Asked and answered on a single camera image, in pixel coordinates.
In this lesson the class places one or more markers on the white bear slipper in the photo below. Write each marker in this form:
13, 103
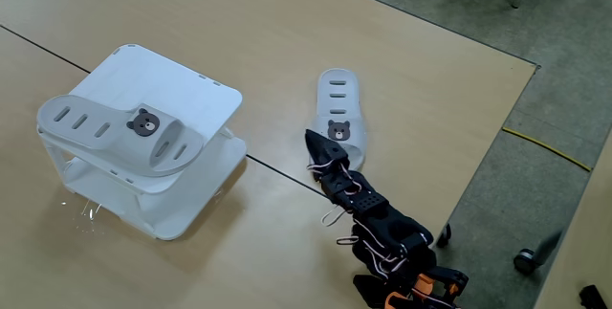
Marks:
110, 141
337, 101

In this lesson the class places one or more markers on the white plastic open box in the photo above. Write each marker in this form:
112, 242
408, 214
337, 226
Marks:
201, 103

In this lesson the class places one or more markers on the black table caster wheel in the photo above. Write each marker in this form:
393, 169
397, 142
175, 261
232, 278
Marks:
444, 236

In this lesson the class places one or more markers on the grey caster wheel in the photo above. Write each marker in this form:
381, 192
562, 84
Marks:
524, 261

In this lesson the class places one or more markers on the black chair base leg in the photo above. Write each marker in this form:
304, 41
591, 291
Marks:
549, 248

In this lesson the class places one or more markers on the black floor object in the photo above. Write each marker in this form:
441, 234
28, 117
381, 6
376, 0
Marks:
593, 298

